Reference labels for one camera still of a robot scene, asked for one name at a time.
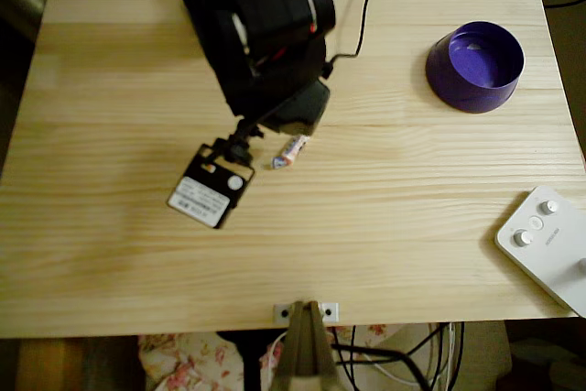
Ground candy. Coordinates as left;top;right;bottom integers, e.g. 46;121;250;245
270;133;312;171

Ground purple bowl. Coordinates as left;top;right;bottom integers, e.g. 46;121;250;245
424;20;526;115

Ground clamp at table edge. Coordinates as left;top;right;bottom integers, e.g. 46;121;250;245
271;299;343;391

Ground floral cloth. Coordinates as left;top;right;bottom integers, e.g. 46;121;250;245
138;322;389;391

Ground white device with knobs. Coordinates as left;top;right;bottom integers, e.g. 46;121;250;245
494;184;586;319

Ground wooden table leg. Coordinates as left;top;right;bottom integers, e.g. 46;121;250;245
16;338;87;391

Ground black camera cable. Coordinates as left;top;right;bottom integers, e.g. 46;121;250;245
321;0;375;81

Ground black camera with white label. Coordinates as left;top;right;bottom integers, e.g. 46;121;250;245
166;116;266;231

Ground white metal bracket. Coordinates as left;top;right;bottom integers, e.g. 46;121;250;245
273;301;341;323

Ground black cable bundle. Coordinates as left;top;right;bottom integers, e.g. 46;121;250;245
330;321;466;391

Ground white cable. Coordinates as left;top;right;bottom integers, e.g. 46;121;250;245
365;321;459;387

